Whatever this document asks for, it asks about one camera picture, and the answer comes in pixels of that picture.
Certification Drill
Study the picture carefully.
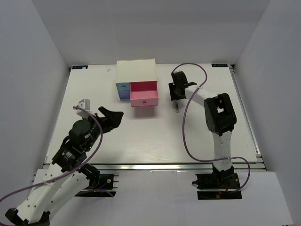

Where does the blue label sticker right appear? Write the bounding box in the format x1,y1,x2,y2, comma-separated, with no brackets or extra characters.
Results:
211,63,228,67

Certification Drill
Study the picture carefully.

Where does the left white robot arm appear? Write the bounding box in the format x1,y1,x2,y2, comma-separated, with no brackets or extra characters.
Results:
5,106,124,226

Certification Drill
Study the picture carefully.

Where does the blue label sticker left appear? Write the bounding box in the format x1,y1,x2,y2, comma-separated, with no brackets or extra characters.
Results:
71,65,88,70

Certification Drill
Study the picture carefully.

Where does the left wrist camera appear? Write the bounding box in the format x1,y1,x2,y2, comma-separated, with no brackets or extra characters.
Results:
76,99,92,119

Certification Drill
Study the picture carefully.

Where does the light blue small drawer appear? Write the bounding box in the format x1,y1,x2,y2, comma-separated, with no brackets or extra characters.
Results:
116,82,130,92

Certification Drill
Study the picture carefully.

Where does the pink drawer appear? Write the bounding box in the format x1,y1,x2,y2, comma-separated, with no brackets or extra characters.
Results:
130,81,158,107

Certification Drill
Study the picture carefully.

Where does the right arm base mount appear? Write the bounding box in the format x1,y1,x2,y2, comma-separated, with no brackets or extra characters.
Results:
191,173,242,200

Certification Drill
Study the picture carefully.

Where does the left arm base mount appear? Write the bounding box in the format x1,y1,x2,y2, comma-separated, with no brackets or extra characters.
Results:
75,174,119,198

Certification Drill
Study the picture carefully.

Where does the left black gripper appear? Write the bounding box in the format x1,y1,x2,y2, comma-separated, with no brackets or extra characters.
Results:
83,106,124,151

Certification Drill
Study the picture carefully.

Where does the blue label sticker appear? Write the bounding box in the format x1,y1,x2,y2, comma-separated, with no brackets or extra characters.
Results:
71,65,88,70
211,63,228,67

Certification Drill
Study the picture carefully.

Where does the purple-blue wide drawer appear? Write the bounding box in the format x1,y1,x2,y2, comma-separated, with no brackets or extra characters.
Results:
118,90,130,100

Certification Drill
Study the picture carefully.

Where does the white drawer cabinet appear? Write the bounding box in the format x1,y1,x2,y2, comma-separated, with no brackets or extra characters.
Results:
116,59,157,83

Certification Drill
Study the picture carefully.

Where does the silver combination wrench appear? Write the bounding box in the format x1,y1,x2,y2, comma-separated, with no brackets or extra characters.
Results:
174,100,180,113

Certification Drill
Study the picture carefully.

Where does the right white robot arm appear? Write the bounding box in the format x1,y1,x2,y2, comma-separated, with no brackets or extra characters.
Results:
168,71,237,188

